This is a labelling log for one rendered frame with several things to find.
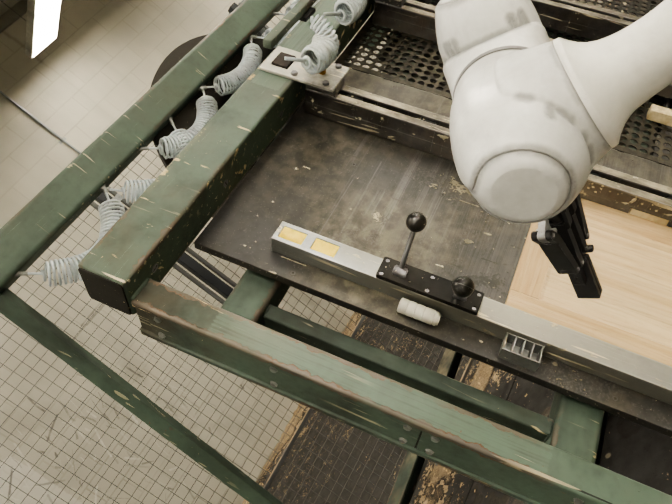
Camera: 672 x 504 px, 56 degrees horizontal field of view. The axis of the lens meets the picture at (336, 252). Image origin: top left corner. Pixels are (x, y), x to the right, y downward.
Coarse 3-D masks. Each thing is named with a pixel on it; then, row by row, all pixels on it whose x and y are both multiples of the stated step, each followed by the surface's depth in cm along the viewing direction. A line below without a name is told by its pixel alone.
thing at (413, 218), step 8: (408, 216) 115; (416, 216) 114; (424, 216) 115; (408, 224) 115; (416, 224) 114; (424, 224) 115; (408, 240) 117; (408, 248) 117; (400, 264) 119; (392, 272) 119; (400, 272) 119
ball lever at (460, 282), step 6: (462, 276) 106; (456, 282) 106; (462, 282) 105; (468, 282) 105; (456, 288) 106; (462, 288) 105; (468, 288) 105; (474, 288) 107; (456, 294) 106; (462, 294) 106; (468, 294) 106; (462, 300) 116
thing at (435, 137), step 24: (312, 24) 140; (288, 72) 148; (336, 72) 149; (312, 96) 151; (336, 96) 149; (360, 96) 150; (336, 120) 153; (360, 120) 150; (384, 120) 147; (408, 120) 145; (432, 120) 146; (408, 144) 149; (432, 144) 146; (600, 168) 138; (600, 192) 137; (624, 192) 134; (648, 192) 136
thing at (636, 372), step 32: (288, 224) 127; (288, 256) 127; (320, 256) 122; (352, 256) 123; (384, 288) 121; (480, 320) 116; (512, 320) 115; (544, 320) 116; (544, 352) 115; (576, 352) 112; (608, 352) 112; (640, 384) 110
